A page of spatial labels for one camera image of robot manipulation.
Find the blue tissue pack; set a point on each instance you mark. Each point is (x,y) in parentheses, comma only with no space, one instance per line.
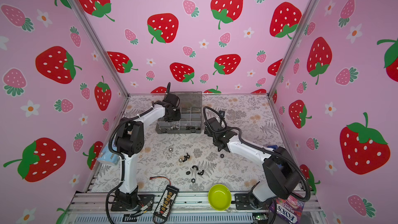
(107,157)

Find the black battery charger board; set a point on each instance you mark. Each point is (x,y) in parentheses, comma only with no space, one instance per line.
(163,210)

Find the grey compartment organizer box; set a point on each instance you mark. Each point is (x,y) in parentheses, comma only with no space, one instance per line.
(186,117)

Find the purple Fox's candy bag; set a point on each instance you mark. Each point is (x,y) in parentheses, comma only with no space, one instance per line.
(289,210)

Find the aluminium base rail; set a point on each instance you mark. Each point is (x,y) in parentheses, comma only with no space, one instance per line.
(189,208)

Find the lime green bowl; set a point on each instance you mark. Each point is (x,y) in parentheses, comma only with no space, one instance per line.
(219,197)

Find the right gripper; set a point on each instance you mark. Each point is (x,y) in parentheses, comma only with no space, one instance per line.
(227,130)

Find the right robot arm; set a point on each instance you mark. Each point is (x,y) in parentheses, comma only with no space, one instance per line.
(283,178)

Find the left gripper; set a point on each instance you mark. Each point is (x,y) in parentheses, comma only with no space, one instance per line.
(178,117)

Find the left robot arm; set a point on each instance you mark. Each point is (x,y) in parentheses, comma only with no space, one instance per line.
(128,139)

